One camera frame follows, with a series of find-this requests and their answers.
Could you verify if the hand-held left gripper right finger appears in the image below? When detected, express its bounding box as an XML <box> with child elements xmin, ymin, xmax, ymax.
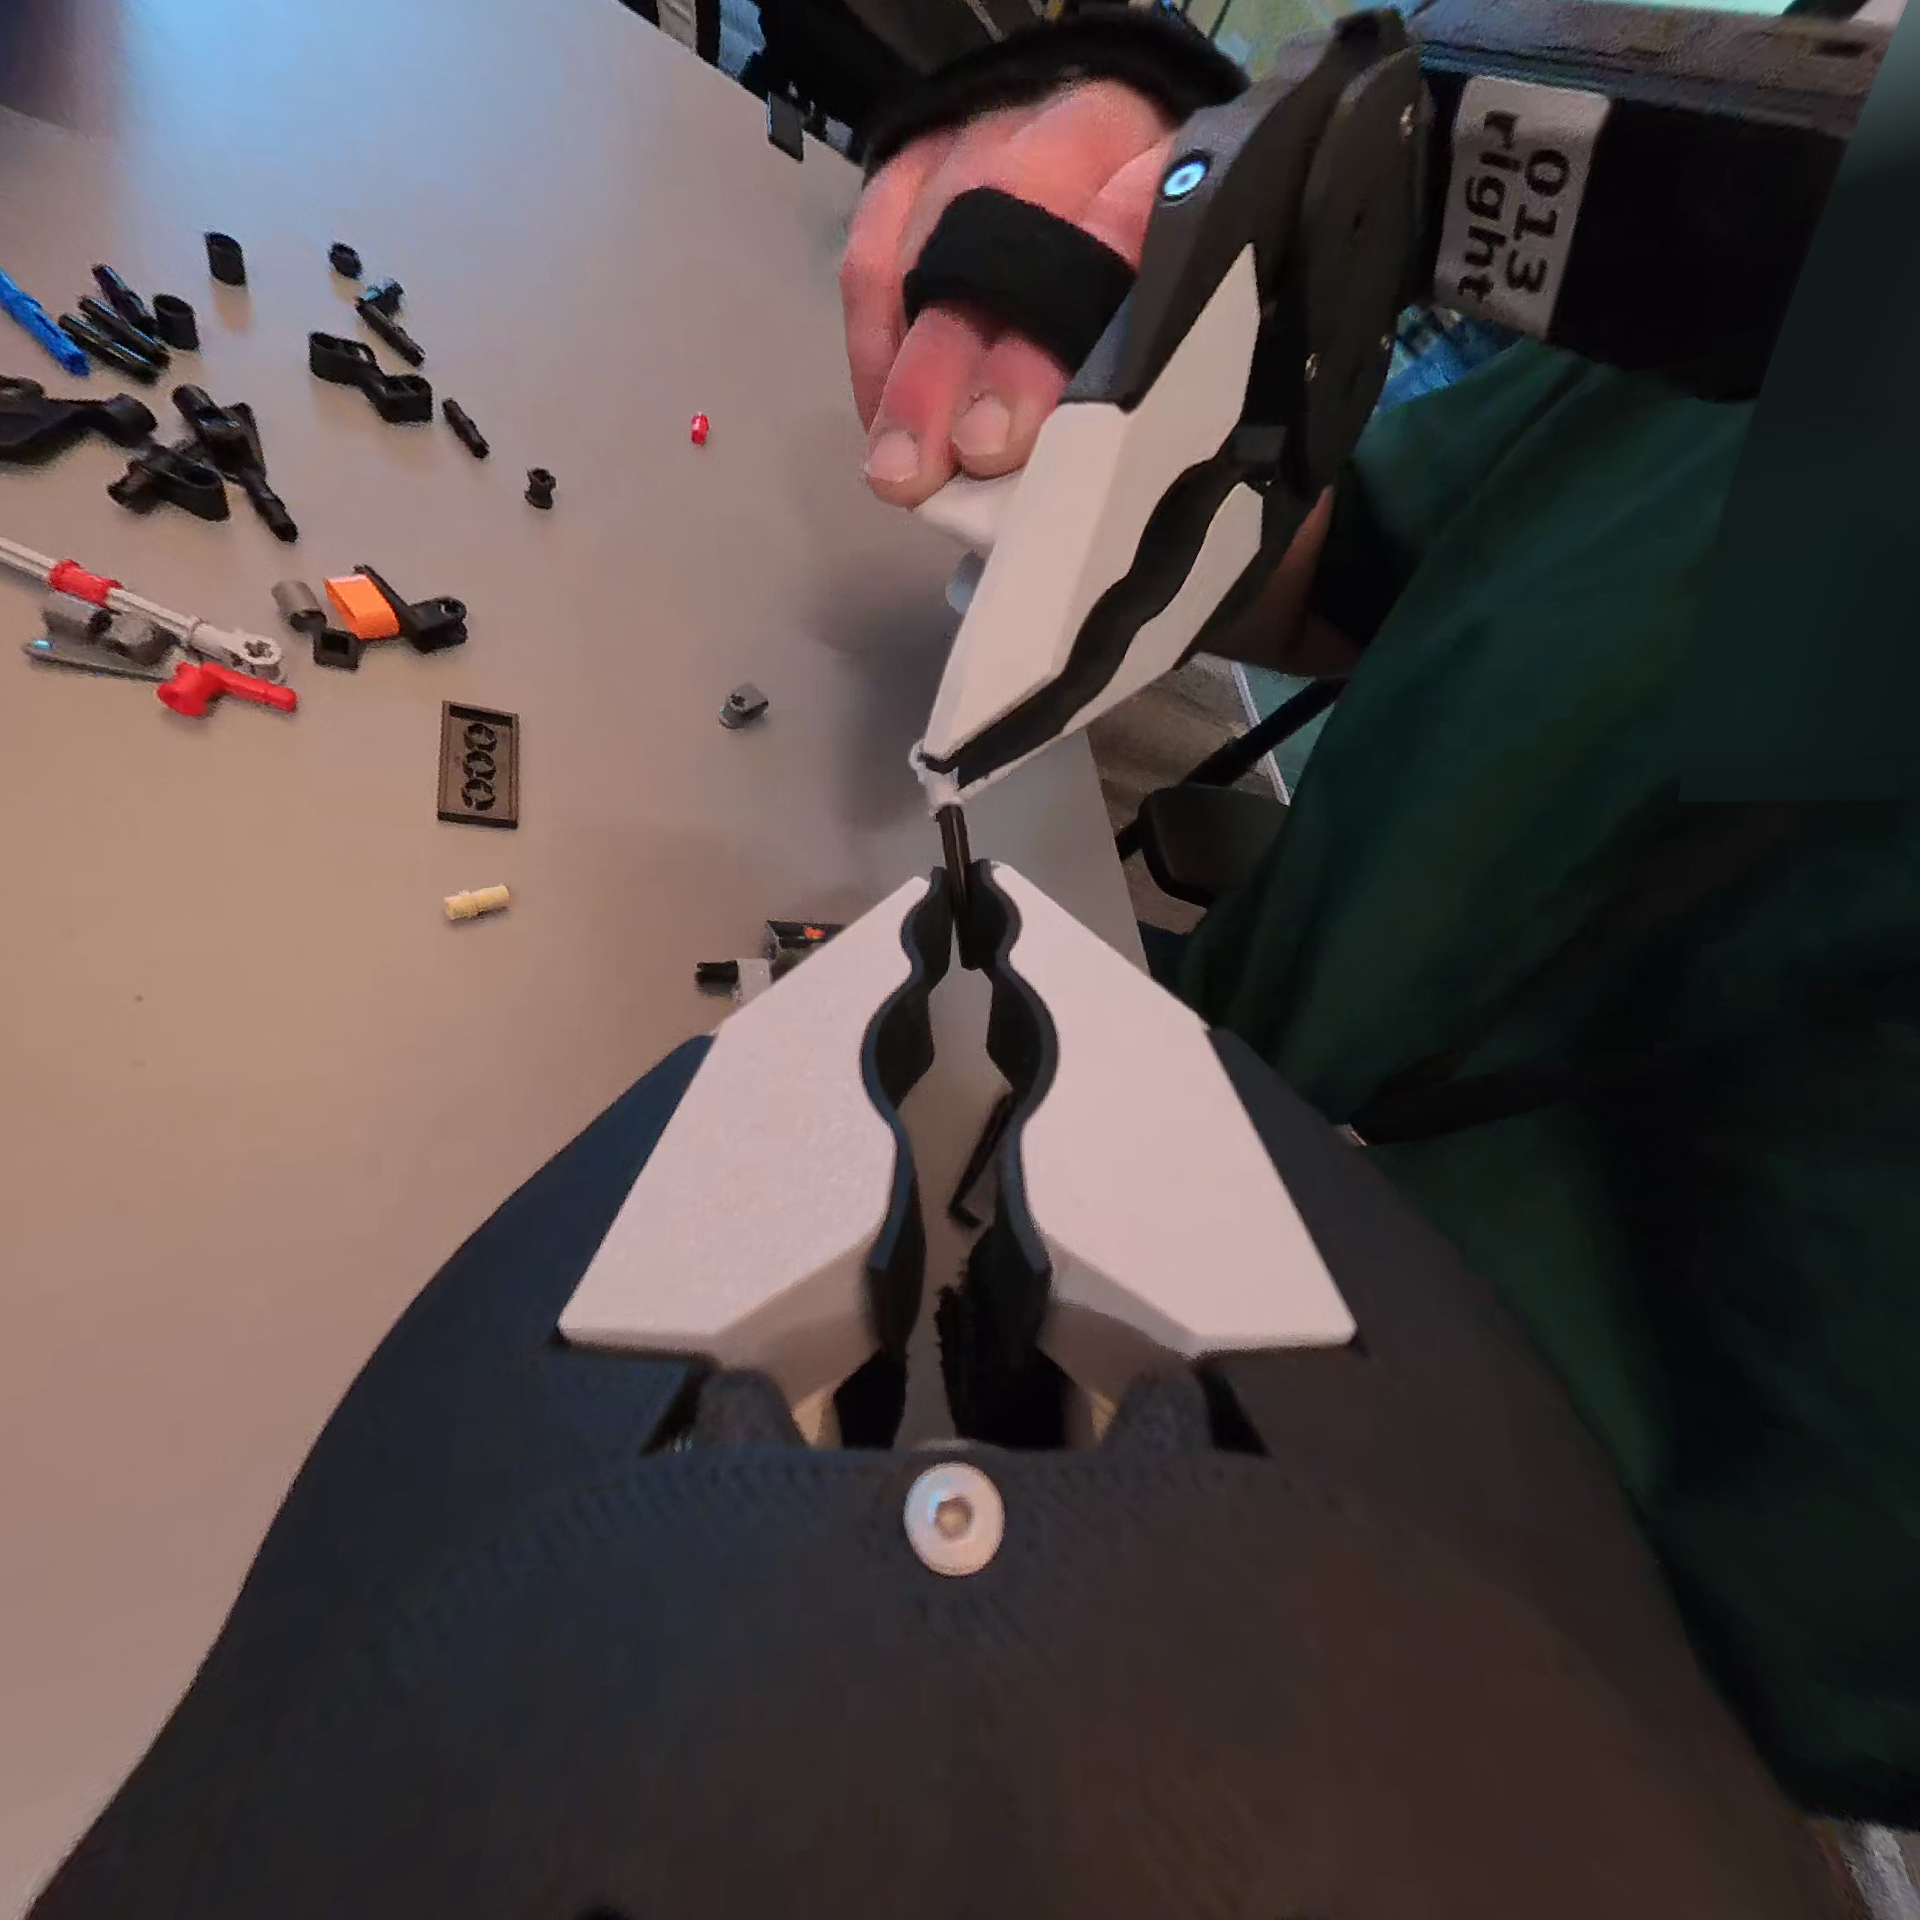
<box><xmin>959</xmin><ymin>861</ymin><xmax>1359</xmax><ymax>1449</ymax></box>

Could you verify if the pile of loose lego pieces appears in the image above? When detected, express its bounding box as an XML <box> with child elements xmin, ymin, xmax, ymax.
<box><xmin>0</xmin><ymin>223</ymin><xmax>498</xmax><ymax>722</ymax></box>

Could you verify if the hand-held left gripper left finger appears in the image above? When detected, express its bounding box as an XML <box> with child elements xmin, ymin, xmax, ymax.
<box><xmin>558</xmin><ymin>873</ymin><xmax>958</xmax><ymax>1449</ymax></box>

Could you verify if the black plate with oval holes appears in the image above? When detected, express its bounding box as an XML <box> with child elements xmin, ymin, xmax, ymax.
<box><xmin>433</xmin><ymin>700</ymin><xmax>521</xmax><ymax>830</ymax></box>

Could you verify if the person's green shirt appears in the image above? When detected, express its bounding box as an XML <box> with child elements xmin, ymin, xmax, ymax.
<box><xmin>1116</xmin><ymin>299</ymin><xmax>1920</xmax><ymax>1824</ymax></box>

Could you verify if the person's right hand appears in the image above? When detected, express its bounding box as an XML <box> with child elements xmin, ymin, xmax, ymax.
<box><xmin>835</xmin><ymin>73</ymin><xmax>1187</xmax><ymax>509</ymax></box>

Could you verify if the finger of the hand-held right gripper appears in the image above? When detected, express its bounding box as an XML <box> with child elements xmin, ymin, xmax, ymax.
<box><xmin>918</xmin><ymin>245</ymin><xmax>1261</xmax><ymax>789</ymax></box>
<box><xmin>952</xmin><ymin>433</ymin><xmax>1292</xmax><ymax>798</ymax></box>

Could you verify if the small grey lego assembly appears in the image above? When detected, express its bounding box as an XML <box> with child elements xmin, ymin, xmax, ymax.
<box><xmin>693</xmin><ymin>918</ymin><xmax>846</xmax><ymax>1000</ymax></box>

